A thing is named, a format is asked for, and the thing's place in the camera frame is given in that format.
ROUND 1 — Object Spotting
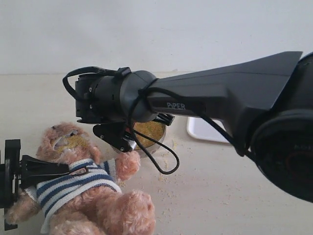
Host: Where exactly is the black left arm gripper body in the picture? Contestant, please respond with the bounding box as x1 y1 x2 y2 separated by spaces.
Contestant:
0 139 21 216

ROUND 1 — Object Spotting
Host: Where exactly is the tan teddy bear striped shirt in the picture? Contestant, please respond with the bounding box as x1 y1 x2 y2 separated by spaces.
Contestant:
4 122 156 235

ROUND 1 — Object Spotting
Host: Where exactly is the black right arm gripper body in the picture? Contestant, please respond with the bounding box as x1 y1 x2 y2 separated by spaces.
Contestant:
92 114 176 147

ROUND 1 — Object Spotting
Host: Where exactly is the white rectangular plastic tray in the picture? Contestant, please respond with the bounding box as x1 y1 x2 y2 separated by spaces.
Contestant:
186 117 229 143

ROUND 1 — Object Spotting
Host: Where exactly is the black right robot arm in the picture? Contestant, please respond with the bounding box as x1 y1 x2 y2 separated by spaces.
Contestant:
73 51 313 202

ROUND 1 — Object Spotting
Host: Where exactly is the steel bowl of yellow grain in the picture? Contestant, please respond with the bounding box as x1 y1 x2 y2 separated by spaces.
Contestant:
134 121 166 155

